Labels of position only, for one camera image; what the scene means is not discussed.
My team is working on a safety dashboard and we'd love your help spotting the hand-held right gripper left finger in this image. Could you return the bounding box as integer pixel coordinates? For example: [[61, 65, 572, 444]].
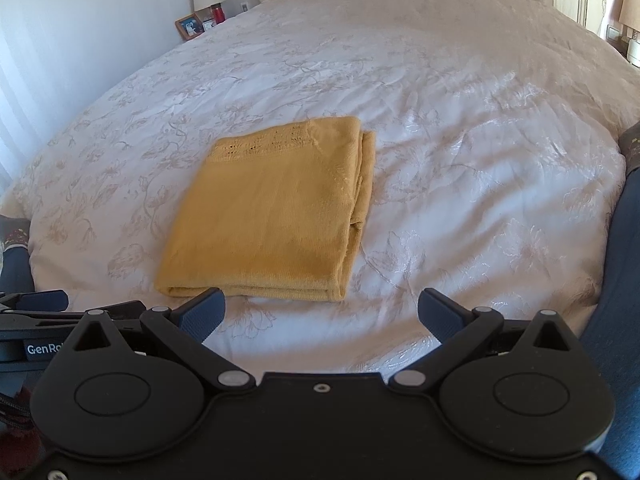
[[70, 287, 257, 392]]

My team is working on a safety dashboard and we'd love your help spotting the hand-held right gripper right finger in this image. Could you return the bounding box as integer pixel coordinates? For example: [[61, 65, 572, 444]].
[[389, 288, 573, 392]]

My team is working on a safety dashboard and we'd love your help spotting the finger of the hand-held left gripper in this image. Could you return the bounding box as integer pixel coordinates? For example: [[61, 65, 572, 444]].
[[0, 300, 149, 333], [0, 289, 70, 314]]

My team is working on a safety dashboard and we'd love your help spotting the yellow knit sweater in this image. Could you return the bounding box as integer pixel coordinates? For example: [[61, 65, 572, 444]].
[[154, 116, 377, 304]]

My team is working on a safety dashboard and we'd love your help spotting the person's left leg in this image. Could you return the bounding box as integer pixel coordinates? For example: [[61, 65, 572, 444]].
[[0, 214, 37, 295]]

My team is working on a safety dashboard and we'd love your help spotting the maroon cloth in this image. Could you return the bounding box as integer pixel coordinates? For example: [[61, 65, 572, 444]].
[[0, 422, 48, 477]]

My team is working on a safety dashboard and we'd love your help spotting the white floral bedspread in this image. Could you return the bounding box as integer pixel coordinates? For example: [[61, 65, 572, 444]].
[[0, 0, 628, 376]]

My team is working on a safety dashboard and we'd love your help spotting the white curtain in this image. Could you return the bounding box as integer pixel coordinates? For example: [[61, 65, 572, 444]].
[[0, 20, 36, 186]]

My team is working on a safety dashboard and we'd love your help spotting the beige shade table lamp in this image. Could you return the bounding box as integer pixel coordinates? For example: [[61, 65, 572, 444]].
[[618, 0, 640, 67]]

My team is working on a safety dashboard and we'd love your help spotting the dark braided cable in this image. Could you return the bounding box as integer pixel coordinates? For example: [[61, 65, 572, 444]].
[[0, 393, 32, 428]]

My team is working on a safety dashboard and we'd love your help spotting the wooden picture frame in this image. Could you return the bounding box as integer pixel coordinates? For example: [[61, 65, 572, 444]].
[[174, 12, 206, 41]]

